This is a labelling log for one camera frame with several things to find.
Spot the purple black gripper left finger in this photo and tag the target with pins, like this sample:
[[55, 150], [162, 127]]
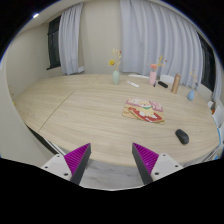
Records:
[[71, 166]]

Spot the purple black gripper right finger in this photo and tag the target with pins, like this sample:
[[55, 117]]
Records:
[[153, 166]]

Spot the black computer mouse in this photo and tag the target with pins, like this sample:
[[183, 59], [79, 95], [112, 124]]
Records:
[[182, 136]]

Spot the colourful cartoon mouse pad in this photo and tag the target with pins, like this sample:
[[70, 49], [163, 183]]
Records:
[[144, 110]]

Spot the white remote control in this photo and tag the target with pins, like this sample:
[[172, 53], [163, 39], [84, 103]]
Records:
[[133, 84]]

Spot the black remote control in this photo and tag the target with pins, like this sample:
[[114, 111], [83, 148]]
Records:
[[163, 84]]

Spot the blue vase with flowers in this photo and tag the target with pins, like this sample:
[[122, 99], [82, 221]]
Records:
[[190, 95]]

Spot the pink vase with flowers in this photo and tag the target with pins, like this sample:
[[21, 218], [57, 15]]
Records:
[[154, 66]]

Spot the white chair at right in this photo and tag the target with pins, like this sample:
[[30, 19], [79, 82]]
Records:
[[218, 112]]

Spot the green vase with flowers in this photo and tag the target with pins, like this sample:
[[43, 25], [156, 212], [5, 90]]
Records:
[[115, 62]]

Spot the brown tall bottle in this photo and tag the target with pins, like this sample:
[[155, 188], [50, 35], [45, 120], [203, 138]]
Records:
[[176, 83]]

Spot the right dark window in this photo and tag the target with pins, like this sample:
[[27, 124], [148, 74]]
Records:
[[208, 77]]

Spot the dark window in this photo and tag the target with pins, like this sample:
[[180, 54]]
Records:
[[208, 77], [53, 47]]

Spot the right white curtain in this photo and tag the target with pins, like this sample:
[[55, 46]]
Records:
[[150, 31]]

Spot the white curtain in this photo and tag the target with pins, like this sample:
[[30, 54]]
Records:
[[150, 31], [68, 39]]

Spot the left white curtain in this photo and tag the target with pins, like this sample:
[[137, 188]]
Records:
[[68, 39]]

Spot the left dark window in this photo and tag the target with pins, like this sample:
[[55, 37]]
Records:
[[53, 47]]

